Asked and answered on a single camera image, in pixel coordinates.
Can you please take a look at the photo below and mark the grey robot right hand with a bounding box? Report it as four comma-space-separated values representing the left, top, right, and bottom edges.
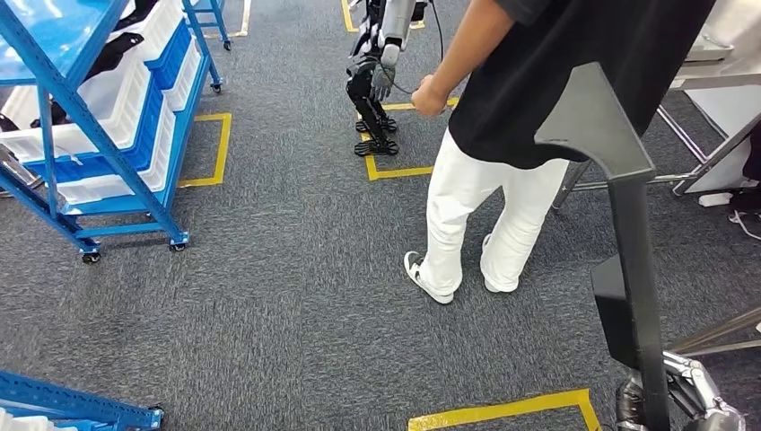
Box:
615, 350, 748, 431

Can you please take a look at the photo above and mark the person's hand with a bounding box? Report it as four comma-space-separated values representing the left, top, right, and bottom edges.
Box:
411, 74, 451, 118

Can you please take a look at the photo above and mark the black plastic mounting plate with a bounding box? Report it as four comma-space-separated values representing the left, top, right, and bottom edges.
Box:
533, 62, 673, 431

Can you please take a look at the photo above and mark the black plastic part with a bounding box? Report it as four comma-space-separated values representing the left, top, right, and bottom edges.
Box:
116, 0, 161, 32
30, 100, 73, 129
89, 32, 145, 84

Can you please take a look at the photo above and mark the black and silver humanoid robot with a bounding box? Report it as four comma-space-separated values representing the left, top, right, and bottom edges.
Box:
345, 0, 444, 159

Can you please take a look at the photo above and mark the standing person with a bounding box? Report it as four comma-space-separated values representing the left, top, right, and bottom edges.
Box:
404, 0, 718, 305

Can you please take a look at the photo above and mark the white board panel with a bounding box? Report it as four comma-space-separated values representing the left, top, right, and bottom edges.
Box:
683, 0, 761, 197

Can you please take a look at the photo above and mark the blue plastic bin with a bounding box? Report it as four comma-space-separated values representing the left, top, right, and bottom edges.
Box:
23, 80, 164, 186
142, 21, 195, 91

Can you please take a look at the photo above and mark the steel side table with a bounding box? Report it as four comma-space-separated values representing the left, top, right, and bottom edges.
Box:
551, 32, 761, 210

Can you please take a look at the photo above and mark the chrome metal post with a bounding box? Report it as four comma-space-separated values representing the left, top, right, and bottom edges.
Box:
0, 145, 46, 198

